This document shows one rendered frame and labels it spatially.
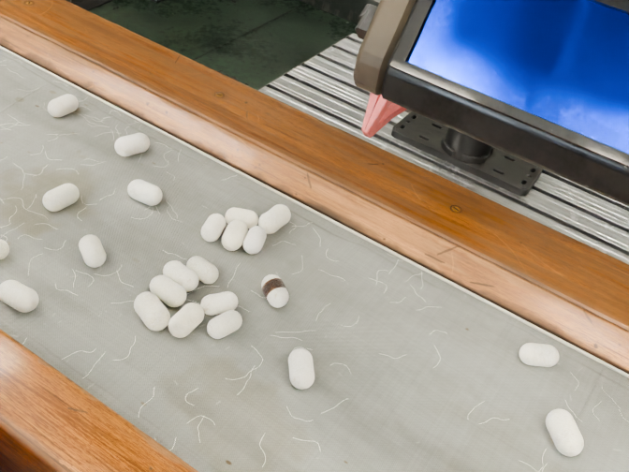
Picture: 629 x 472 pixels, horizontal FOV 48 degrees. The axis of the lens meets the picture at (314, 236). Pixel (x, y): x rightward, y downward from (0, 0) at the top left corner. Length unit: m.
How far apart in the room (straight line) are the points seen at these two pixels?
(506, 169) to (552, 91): 0.68
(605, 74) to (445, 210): 0.45
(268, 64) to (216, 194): 1.82
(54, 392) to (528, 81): 0.38
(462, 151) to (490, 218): 0.24
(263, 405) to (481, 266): 0.25
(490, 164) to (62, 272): 0.57
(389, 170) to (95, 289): 0.32
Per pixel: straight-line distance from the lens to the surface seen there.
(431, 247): 0.68
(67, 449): 0.51
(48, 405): 0.53
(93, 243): 0.64
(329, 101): 1.03
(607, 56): 0.29
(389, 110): 0.65
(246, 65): 2.51
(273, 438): 0.54
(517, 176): 0.96
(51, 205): 0.69
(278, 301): 0.60
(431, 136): 0.98
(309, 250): 0.67
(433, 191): 0.74
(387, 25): 0.30
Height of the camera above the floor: 1.19
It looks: 41 degrees down
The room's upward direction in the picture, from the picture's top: 10 degrees clockwise
